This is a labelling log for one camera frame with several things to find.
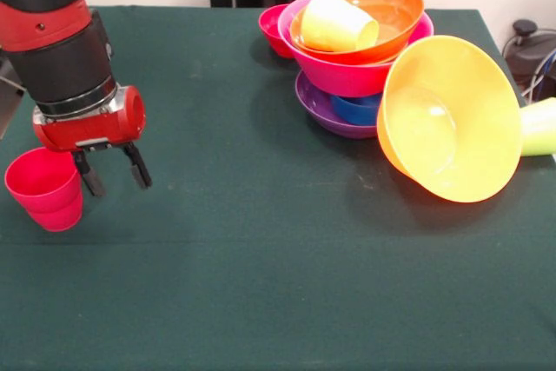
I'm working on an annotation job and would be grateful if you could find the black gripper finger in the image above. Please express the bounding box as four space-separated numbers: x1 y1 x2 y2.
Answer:
71 149 108 198
122 142 154 190

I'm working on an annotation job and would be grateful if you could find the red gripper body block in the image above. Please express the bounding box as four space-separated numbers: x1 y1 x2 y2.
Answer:
32 84 148 154

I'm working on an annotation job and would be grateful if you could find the large pink bowl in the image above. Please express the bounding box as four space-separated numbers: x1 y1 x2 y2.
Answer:
277 0 435 99

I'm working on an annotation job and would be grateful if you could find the small blue bowl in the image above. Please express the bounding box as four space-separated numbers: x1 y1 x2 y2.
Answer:
330 93 382 126

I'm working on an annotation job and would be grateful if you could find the yellow cup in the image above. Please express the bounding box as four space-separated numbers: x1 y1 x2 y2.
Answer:
300 0 381 53

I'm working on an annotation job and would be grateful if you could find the red-orange bowl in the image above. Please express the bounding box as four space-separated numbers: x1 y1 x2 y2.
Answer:
289 0 426 66

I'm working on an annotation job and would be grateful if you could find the large orange bowl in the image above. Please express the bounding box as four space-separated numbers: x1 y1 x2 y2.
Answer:
375 35 523 204

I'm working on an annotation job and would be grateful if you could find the red-pink cup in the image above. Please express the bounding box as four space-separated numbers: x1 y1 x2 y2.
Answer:
3 147 83 233

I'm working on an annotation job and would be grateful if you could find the dark green tablecloth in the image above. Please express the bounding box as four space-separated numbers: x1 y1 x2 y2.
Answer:
0 4 556 371

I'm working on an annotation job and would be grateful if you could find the purple bowl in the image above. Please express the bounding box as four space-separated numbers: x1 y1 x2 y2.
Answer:
295 70 378 140

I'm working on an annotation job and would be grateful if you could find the small red-pink bowl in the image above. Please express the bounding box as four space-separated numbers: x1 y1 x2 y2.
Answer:
258 3 297 60

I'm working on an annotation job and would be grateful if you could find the lime green cup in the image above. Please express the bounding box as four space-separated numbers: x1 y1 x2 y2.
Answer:
520 96 556 158

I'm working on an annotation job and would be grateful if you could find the tangle of cables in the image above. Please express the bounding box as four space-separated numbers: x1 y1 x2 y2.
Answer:
520 47 556 103

